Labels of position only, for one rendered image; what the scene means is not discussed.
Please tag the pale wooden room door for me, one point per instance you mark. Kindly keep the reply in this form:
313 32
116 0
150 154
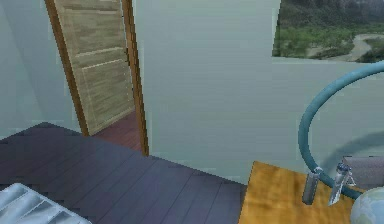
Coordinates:
100 66

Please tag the teal curved tube lamp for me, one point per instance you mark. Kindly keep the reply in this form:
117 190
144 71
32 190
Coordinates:
308 116

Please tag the yellow wooden table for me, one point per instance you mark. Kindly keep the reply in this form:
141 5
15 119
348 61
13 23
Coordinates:
276 196

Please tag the grey metal cylinder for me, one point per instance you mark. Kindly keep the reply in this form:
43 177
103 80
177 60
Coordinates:
310 188

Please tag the window with landscape view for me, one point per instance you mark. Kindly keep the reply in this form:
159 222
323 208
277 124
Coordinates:
330 30

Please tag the grey box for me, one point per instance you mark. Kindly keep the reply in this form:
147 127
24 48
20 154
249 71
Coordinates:
366 171

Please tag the white slatted rack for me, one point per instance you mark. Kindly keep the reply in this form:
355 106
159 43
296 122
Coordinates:
30 206

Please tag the pale round ball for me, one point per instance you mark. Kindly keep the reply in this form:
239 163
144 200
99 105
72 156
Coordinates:
370 208

